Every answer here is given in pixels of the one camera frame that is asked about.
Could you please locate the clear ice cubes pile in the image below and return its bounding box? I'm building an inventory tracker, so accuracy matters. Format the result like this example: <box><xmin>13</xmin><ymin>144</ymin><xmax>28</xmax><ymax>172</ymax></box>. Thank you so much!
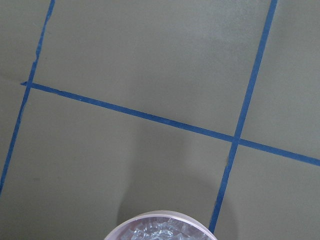
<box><xmin>118</xmin><ymin>217</ymin><xmax>208</xmax><ymax>240</ymax></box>

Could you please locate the pink bowl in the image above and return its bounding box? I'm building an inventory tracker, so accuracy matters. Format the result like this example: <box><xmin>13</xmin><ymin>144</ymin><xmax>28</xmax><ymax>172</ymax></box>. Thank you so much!
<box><xmin>105</xmin><ymin>210</ymin><xmax>217</xmax><ymax>240</ymax></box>

